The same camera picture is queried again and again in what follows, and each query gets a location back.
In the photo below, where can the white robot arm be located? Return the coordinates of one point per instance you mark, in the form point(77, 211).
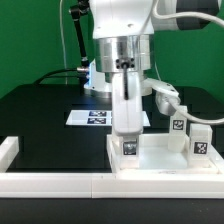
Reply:
point(122, 32)

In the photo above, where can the white U-shaped obstacle fence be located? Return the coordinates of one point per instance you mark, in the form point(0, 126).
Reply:
point(90, 185)

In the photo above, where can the white square table top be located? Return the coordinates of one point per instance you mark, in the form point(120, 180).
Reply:
point(155, 158)

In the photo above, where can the white sheet with AprilTags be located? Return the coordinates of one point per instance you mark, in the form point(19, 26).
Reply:
point(93, 118)

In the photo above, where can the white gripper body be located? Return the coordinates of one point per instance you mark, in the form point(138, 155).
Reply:
point(127, 115)

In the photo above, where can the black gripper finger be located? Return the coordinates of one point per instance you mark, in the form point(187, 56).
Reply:
point(129, 146)

